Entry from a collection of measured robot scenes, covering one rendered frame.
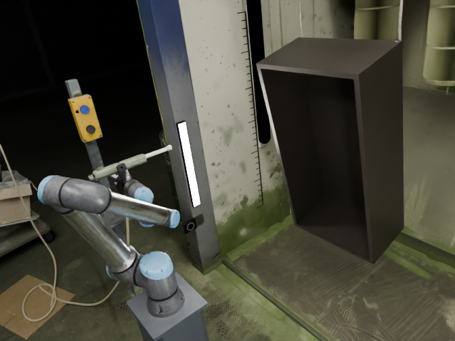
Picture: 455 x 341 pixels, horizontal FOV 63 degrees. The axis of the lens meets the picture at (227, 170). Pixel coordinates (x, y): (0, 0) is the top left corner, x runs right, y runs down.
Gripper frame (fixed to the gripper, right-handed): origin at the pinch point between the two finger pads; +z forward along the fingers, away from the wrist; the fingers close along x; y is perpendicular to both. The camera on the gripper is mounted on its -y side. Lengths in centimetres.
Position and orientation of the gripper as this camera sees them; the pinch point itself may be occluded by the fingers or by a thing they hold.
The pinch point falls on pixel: (116, 172)
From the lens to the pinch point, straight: 219.8
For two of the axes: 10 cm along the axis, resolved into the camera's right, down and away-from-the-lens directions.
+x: 7.8, -3.6, 5.0
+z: -6.1, -3.0, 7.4
